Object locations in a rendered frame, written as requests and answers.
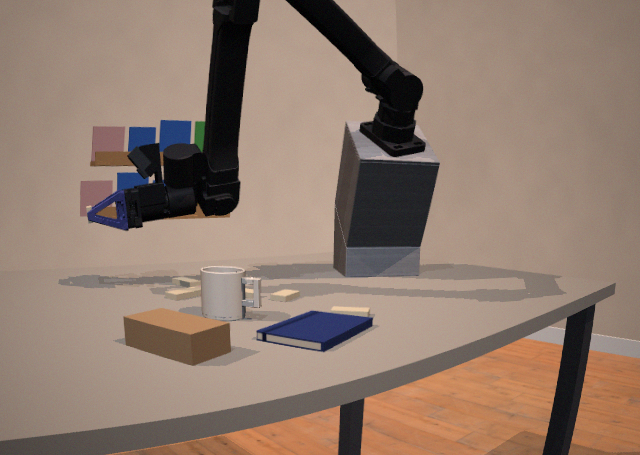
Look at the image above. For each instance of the grey mug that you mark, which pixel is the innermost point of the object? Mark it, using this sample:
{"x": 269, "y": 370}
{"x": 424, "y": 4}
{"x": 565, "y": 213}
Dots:
{"x": 223, "y": 293}

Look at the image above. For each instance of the dark blue notebook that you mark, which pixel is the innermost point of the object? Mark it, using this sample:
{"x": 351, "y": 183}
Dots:
{"x": 314, "y": 330}

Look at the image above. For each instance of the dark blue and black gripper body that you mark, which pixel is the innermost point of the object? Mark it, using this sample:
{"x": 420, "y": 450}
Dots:
{"x": 149, "y": 213}

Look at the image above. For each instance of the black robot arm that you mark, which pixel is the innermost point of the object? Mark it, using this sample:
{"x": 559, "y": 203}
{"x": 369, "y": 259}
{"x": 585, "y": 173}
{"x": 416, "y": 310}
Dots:
{"x": 183, "y": 164}

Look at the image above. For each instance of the brown rectangular block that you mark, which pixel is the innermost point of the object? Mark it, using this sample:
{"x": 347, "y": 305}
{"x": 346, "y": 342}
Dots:
{"x": 177, "y": 336}

